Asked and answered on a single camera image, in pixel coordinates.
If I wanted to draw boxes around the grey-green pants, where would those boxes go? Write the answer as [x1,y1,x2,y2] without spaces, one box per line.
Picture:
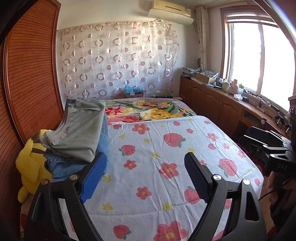
[40,99,108,163]

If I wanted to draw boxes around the right hand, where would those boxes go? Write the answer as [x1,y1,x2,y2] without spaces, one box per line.
[266,171,287,205]

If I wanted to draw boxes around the brown wooden cabinet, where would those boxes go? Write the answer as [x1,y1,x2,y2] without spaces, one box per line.
[179,77,290,141]

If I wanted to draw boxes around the folded blue jeans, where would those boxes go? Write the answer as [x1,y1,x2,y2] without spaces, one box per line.
[43,114,108,181]

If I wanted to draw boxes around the white pink bottle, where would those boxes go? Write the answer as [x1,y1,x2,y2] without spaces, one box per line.
[229,79,239,95]

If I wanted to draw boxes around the yellow plush toy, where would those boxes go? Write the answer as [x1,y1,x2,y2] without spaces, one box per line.
[16,130,53,203]

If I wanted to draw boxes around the cardboard box on cabinet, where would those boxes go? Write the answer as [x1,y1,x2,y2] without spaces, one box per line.
[195,71,219,84]

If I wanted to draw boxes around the white floral bed sheet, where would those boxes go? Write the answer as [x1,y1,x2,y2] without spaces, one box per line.
[85,116,264,240]

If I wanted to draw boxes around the colourful flower blanket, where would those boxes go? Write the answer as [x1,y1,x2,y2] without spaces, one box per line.
[105,97,196,125]

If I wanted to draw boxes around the wooden slatted wardrobe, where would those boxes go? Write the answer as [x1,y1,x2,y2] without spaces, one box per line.
[1,1,63,240]

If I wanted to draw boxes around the blue item on small box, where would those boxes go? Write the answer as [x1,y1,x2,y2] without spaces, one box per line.
[125,85,144,98]

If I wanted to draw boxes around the beige window curtain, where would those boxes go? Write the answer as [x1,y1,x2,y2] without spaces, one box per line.
[196,6,209,70]

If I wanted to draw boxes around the white air conditioner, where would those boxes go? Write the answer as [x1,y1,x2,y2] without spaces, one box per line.
[147,0,194,25]

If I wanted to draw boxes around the circle-patterned sheer curtain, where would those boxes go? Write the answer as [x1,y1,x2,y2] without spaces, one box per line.
[57,21,180,99]

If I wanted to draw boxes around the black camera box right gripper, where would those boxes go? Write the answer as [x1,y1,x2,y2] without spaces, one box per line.
[288,94,296,128]

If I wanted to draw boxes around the window with wooden frame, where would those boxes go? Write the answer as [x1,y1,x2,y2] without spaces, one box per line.
[220,5,295,111]

